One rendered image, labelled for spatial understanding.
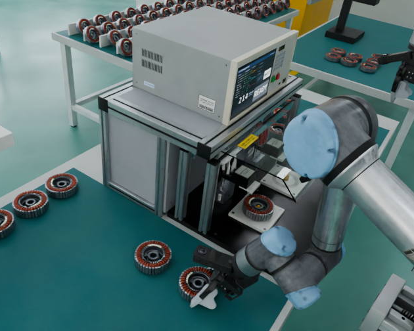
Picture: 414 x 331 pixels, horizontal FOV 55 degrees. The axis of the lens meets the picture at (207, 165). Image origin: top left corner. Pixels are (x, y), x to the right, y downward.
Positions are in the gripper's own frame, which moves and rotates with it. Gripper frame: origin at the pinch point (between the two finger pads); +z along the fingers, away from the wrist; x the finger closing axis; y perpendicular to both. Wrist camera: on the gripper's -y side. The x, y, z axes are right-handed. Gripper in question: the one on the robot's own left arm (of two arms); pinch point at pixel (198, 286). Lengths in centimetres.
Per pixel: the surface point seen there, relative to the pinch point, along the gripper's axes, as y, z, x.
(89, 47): -117, 69, 144
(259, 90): -23, -34, 51
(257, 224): 7.1, -6.6, 31.0
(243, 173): -8.1, -13.9, 37.6
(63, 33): -142, 83, 156
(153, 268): -13.1, 4.9, -1.4
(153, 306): -7.3, 5.4, -10.7
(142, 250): -18.3, 7.8, 3.1
